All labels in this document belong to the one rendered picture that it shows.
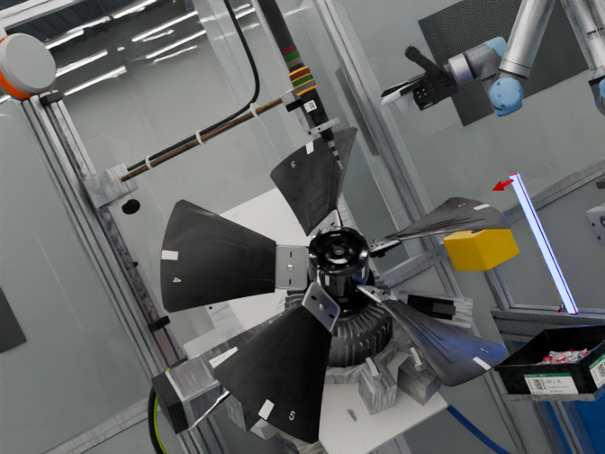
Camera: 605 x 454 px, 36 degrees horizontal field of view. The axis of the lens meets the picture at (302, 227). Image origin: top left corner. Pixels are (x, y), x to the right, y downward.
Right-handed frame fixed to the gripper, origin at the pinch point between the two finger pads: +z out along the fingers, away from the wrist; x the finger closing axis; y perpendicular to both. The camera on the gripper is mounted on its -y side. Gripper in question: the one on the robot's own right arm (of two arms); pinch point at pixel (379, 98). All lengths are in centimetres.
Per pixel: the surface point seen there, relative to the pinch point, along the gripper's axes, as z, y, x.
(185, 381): 50, 23, -85
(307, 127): 11, -9, -65
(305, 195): 19, 5, -56
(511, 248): -16, 41, -33
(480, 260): -8, 40, -36
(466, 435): 17, 99, -3
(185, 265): 43, 4, -75
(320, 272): 18, 15, -81
